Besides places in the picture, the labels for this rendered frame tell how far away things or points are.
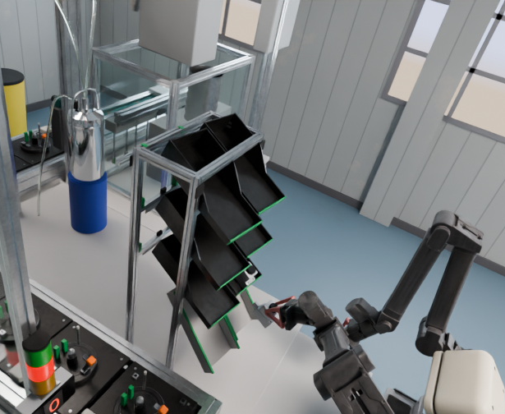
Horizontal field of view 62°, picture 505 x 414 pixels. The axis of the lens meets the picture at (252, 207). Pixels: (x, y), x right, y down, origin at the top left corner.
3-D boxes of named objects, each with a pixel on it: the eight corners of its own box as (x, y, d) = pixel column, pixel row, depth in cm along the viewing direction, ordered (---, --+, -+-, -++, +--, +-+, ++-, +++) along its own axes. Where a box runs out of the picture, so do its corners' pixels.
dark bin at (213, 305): (236, 305, 129) (249, 296, 124) (208, 329, 120) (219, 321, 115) (183, 234, 133) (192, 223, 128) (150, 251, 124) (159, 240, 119)
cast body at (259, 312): (272, 322, 134) (285, 312, 130) (264, 328, 131) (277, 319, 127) (256, 301, 136) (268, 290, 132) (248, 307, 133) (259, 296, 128)
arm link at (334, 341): (328, 408, 74) (380, 374, 73) (310, 379, 75) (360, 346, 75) (322, 354, 116) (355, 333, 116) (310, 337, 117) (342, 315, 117)
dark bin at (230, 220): (258, 225, 111) (273, 211, 106) (226, 246, 102) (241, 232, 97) (195, 144, 115) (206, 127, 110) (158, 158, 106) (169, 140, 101)
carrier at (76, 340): (130, 361, 133) (131, 337, 126) (70, 425, 115) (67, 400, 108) (74, 324, 140) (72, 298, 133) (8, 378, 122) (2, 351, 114)
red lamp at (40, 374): (59, 368, 90) (57, 355, 87) (39, 386, 86) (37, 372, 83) (42, 356, 91) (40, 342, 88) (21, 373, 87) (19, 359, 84)
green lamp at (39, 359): (57, 354, 87) (56, 339, 84) (37, 372, 83) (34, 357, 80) (40, 342, 88) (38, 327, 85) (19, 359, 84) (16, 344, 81)
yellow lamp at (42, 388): (61, 381, 92) (59, 369, 90) (41, 399, 89) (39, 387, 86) (44, 370, 94) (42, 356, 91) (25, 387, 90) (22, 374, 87)
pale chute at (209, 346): (231, 347, 140) (240, 348, 137) (204, 373, 131) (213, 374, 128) (195, 273, 137) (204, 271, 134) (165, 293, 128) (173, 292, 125)
